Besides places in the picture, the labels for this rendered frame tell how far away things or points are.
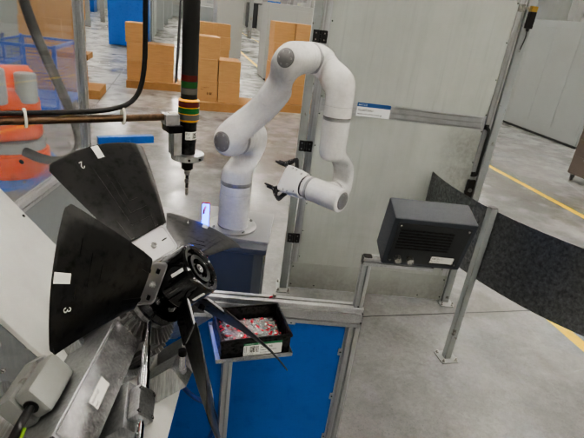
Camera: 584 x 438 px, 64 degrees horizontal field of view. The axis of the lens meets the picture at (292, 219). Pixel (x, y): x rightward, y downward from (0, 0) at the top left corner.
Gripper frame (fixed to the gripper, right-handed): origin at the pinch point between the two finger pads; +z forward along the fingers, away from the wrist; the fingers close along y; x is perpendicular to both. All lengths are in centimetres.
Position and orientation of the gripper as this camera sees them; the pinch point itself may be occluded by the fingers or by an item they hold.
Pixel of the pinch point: (273, 174)
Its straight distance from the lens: 173.5
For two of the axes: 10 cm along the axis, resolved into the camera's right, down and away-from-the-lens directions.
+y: 4.3, -9.0, 0.3
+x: -5.0, -2.6, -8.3
